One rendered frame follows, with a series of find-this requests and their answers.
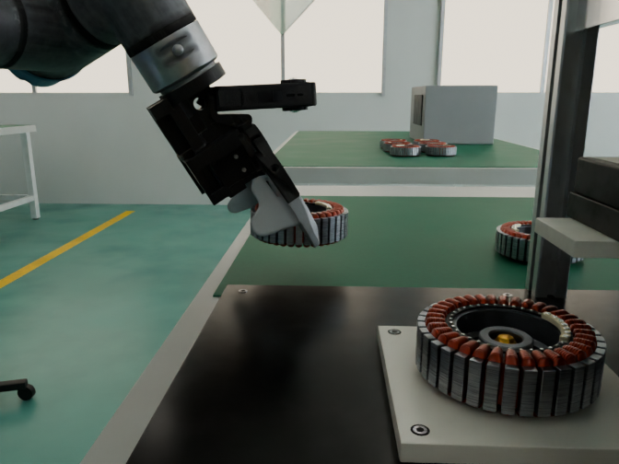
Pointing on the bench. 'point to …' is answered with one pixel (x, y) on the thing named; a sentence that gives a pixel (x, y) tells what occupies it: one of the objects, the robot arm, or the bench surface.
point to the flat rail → (596, 15)
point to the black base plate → (308, 374)
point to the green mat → (410, 249)
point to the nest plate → (411, 425)
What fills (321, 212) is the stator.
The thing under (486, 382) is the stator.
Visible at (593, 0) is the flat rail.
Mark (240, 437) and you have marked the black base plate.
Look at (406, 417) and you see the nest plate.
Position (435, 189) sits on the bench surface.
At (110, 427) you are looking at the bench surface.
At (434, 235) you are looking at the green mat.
